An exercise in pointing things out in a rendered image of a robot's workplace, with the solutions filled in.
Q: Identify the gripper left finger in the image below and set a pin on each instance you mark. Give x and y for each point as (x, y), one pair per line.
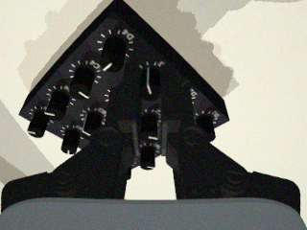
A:
(102, 166)

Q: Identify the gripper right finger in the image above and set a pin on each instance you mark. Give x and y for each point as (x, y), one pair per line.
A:
(199, 168)

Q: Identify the black knob box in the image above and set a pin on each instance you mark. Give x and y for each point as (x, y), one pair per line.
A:
(94, 63)

